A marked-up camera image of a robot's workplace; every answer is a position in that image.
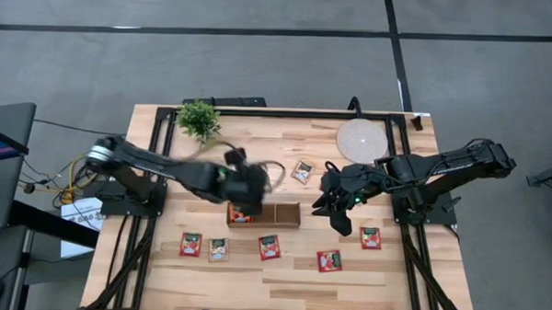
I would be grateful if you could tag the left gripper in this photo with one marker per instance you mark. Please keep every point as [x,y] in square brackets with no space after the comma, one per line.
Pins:
[245,186]

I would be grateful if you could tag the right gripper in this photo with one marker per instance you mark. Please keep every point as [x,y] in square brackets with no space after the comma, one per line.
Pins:
[355,185]

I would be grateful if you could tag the orange peach tea packet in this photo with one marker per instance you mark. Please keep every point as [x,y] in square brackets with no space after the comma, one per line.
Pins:
[239,216]

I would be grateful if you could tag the beige chai tea packet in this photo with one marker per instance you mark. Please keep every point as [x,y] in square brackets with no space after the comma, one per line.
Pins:
[302,172]
[219,250]

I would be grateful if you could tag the wooden three-compartment organizer box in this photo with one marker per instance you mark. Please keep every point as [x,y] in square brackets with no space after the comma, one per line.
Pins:
[283,216]

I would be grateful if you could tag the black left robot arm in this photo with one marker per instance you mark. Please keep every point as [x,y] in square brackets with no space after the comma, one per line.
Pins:
[165,167]

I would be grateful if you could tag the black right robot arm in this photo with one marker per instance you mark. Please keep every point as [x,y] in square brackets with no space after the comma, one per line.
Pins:
[459,166]

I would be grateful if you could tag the round woven beige mat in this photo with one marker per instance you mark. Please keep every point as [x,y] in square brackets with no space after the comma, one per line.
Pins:
[362,142]

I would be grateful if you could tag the green artificial plant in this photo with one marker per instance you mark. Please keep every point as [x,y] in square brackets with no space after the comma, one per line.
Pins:
[198,120]

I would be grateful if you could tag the black power strip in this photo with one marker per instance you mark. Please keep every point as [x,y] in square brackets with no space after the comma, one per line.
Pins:
[241,101]

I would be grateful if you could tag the white printed cardboard box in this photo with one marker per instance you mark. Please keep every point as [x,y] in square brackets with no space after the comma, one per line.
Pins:
[85,208]

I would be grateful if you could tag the black desk beam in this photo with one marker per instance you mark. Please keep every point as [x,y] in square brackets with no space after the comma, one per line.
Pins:
[48,220]

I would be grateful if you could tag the gray stand base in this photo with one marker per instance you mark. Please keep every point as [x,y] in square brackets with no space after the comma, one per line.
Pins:
[551,176]

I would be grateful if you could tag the dark gray side desk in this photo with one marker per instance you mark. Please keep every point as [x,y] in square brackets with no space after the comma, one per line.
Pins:
[5,191]

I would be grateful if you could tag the black aluminium table frame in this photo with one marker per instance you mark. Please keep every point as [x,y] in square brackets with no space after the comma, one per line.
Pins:
[282,114]

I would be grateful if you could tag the black curved bracket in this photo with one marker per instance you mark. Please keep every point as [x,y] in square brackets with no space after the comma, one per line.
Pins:
[354,104]

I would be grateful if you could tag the small black corner bracket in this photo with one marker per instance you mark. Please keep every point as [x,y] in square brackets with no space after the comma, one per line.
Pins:
[416,123]

